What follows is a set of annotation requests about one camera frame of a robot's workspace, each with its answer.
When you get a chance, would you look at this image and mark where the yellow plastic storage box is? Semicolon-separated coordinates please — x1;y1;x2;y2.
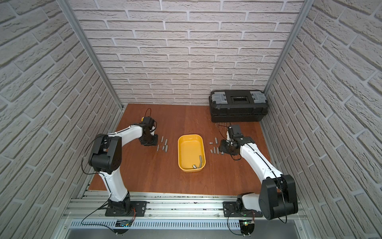
178;134;206;173

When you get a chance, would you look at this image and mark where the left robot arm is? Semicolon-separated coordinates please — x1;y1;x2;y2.
88;117;158;211

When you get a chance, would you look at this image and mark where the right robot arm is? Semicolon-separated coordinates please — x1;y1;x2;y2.
219;125;298;220

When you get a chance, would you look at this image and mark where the black plastic toolbox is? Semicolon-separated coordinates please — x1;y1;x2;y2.
209;90;269;122

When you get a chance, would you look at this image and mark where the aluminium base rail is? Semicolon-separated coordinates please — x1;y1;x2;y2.
62;191;308;231

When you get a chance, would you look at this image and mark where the aluminium frame post left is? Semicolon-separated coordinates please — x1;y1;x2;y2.
57;0;123;111

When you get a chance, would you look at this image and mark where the aluminium frame post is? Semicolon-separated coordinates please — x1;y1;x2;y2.
263;0;314;95
57;0;123;111

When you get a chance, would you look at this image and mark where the aluminium frame post right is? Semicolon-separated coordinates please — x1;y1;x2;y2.
263;0;314;95

